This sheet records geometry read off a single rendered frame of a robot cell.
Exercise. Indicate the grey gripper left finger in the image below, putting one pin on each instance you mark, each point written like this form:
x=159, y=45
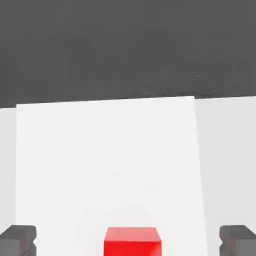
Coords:
x=17, y=241

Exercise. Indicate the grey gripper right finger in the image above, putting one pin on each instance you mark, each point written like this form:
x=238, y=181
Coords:
x=239, y=241

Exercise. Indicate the small red cube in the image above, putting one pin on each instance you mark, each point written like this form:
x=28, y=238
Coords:
x=132, y=243

